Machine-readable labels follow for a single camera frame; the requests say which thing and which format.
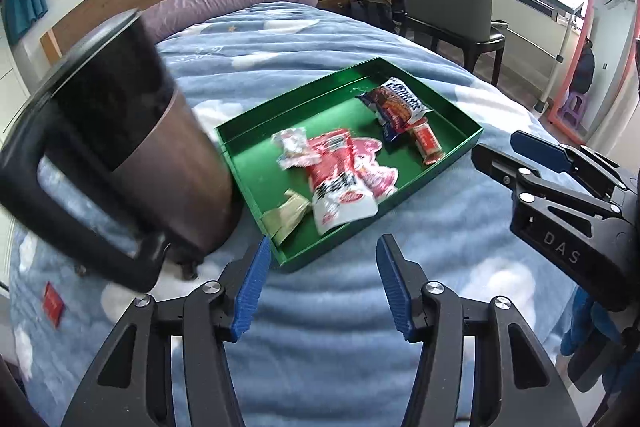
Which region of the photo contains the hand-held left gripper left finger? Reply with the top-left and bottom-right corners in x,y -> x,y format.
61,234 -> 273,427

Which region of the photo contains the blue cloud print blanket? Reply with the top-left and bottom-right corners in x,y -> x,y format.
7,2 -> 616,427

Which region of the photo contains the black electric kettle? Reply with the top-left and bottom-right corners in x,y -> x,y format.
0,8 -> 246,293

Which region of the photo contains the white crumpled snack wrapper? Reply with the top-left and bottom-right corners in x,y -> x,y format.
271,127 -> 308,171

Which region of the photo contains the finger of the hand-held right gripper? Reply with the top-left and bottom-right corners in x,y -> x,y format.
471,143 -> 626,220
511,130 -> 628,201

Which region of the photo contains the red chocolate bar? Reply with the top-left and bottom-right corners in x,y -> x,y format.
407,118 -> 445,165

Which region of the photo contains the dark hanging jacket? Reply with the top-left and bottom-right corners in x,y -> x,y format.
570,39 -> 596,95

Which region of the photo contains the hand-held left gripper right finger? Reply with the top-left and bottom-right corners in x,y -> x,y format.
376,234 -> 583,427

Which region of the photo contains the small red square packet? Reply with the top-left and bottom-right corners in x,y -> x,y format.
42,282 -> 67,329

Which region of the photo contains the purple stool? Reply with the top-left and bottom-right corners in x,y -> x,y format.
560,92 -> 588,130

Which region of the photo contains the green tray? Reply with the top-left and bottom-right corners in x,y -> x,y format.
215,57 -> 484,274

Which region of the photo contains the black backpack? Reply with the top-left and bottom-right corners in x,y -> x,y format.
347,0 -> 398,35

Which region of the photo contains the blue and orange snack packet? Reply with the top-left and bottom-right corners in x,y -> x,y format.
357,77 -> 432,142

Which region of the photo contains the beige snack packet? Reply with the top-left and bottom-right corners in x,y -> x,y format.
262,189 -> 312,244

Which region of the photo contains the long red and white packet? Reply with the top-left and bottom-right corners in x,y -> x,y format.
302,129 -> 378,236

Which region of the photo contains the pink snack packet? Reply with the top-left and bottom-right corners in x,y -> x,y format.
350,137 -> 399,200

